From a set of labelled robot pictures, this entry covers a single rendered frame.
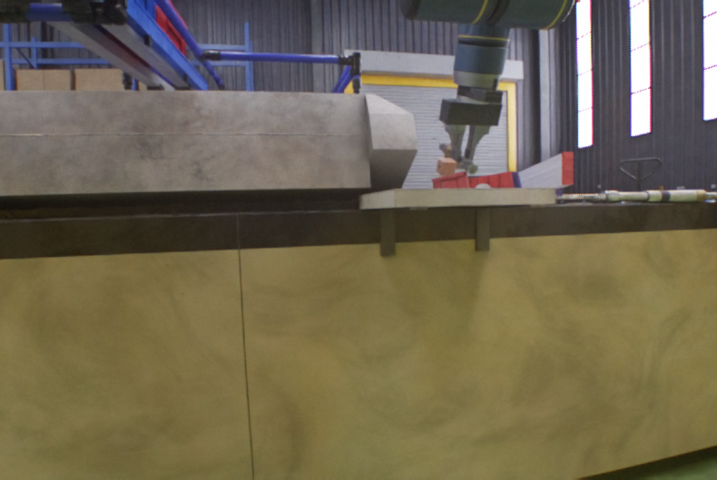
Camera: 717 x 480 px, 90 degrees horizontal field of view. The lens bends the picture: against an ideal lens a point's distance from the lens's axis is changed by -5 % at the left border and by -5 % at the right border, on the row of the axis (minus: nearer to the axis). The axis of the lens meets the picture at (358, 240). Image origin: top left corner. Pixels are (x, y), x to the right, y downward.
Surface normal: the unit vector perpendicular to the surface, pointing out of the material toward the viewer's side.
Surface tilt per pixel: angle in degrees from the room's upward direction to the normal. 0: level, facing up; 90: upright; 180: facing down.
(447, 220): 90
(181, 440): 90
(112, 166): 80
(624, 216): 90
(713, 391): 90
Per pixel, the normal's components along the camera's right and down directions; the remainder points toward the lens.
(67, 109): 0.18, -0.10
